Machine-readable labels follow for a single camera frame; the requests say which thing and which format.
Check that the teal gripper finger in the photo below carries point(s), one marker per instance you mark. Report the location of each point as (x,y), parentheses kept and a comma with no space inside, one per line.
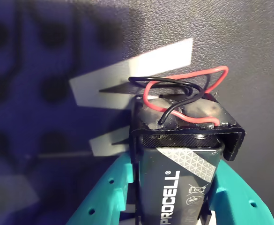
(239,204)
(108,192)

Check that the small black battery pack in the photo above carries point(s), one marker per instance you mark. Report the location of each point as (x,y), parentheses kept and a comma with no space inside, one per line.
(174,192)

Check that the black mat with white letters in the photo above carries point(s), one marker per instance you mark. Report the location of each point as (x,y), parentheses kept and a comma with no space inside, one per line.
(221,23)

